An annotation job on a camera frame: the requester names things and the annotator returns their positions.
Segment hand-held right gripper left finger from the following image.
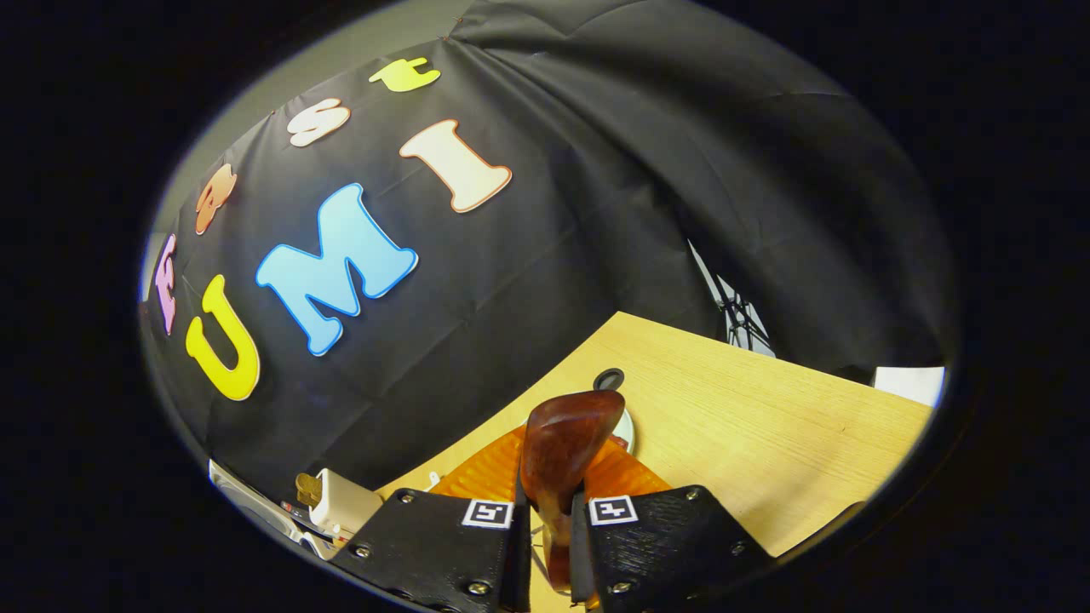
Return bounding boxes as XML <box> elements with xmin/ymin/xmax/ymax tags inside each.
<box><xmin>328</xmin><ymin>423</ymin><xmax>533</xmax><ymax>613</ymax></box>

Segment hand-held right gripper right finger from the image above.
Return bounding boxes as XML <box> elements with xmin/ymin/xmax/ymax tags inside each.
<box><xmin>569</xmin><ymin>434</ymin><xmax>776</xmax><ymax>613</ymax></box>

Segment brown wooden spoon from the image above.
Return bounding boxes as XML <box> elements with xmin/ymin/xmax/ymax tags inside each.
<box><xmin>519</xmin><ymin>390</ymin><xmax>627</xmax><ymax>588</ymax></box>

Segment white rice cooker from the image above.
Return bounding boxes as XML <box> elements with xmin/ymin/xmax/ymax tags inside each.
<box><xmin>209</xmin><ymin>460</ymin><xmax>341</xmax><ymax>561</ymax></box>

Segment white toaster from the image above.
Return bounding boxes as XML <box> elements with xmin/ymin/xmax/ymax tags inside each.
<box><xmin>308</xmin><ymin>468</ymin><xmax>384</xmax><ymax>539</ymax></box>

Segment pale green plate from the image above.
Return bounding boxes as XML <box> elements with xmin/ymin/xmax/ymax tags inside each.
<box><xmin>519</xmin><ymin>407</ymin><xmax>637</xmax><ymax>456</ymax></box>

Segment black tripod stand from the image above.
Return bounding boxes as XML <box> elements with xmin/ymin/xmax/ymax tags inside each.
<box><xmin>688</xmin><ymin>241</ymin><xmax>776</xmax><ymax>357</ymax></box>

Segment black backdrop cloth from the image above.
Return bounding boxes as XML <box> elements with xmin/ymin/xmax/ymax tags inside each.
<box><xmin>141</xmin><ymin>0</ymin><xmax>959</xmax><ymax>503</ymax></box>

